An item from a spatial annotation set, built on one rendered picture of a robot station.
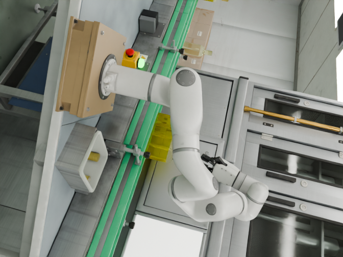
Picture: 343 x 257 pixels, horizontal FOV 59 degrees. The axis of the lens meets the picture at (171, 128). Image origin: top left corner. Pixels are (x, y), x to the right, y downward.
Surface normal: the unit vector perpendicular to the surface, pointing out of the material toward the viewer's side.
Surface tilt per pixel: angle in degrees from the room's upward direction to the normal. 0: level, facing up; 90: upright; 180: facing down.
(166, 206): 90
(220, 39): 90
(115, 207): 90
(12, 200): 90
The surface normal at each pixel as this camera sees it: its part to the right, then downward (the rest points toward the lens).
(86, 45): -0.13, 0.14
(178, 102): -0.24, -0.32
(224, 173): -0.49, 0.48
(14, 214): 0.04, -0.51
